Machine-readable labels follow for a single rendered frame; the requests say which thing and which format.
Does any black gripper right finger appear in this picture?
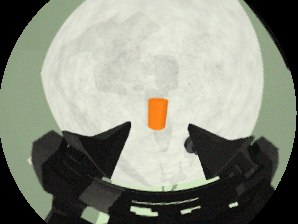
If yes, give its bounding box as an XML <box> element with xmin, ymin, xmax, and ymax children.
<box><xmin>188</xmin><ymin>124</ymin><xmax>255</xmax><ymax>180</ymax></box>

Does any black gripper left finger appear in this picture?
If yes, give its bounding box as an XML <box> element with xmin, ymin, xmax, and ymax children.
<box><xmin>61</xmin><ymin>121</ymin><xmax>130</xmax><ymax>180</ymax></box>

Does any orange tapered knob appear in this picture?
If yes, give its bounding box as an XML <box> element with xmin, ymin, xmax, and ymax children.
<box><xmin>148</xmin><ymin>97</ymin><xmax>168</xmax><ymax>131</ymax></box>

